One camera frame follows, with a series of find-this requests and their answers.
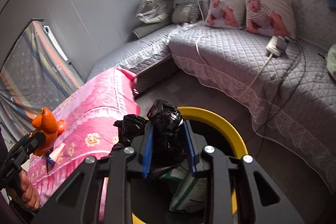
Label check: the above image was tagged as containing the grey flat pillow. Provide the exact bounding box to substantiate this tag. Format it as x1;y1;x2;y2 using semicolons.
133;20;171;39

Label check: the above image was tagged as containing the white adapter cable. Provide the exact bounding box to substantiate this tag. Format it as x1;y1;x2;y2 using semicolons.
195;0;274;98

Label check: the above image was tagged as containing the green white tissue pack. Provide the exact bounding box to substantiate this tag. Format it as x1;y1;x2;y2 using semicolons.
169;165;207;213

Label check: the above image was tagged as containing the baby print pillow right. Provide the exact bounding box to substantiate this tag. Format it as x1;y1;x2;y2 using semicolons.
245;0;296;38

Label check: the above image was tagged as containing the black plastic bag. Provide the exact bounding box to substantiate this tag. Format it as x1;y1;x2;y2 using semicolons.
110;99;187;178

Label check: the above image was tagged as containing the white power adapter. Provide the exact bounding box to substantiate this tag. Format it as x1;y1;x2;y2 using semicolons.
266;36;289;57

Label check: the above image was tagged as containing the baby print pillow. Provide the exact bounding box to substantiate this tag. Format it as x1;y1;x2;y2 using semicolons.
245;0;296;38
205;0;246;30

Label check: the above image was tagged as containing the baby print pillow left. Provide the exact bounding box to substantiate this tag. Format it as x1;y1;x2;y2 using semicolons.
205;0;246;30

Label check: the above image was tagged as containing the orange peel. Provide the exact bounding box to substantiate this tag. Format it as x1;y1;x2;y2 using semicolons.
31;107;66;156

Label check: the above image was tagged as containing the small white blue tube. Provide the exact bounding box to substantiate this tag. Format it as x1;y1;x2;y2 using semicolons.
47;143;66;165

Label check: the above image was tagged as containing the grey cushion bundle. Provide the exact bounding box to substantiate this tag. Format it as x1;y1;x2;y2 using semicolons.
171;0;209;24

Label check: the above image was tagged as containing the silver plastic bag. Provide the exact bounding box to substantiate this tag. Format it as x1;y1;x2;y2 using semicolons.
135;0;173;24

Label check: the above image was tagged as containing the person left hand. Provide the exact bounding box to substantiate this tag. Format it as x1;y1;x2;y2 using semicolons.
6;170;41;210

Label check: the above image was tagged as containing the yellow rimmed trash bin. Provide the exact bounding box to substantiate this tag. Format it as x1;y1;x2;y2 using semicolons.
131;106;248;223

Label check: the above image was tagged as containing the grey quilted sofa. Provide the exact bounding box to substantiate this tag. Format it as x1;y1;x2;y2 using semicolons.
89;0;335;192

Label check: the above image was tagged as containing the striped grey mattress leaning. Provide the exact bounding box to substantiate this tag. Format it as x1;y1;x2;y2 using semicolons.
1;20;84;142

